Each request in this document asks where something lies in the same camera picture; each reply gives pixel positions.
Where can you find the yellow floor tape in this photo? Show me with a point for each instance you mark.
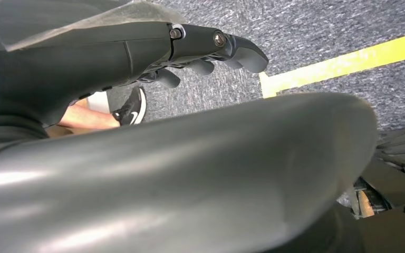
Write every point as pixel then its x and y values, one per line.
pixel 328 66

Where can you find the dark grey floor rug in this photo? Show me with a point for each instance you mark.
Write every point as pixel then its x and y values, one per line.
pixel 310 28

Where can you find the person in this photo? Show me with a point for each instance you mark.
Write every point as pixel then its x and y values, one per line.
pixel 87 118

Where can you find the dark robot lower body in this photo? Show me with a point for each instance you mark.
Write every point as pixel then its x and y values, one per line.
pixel 394 195

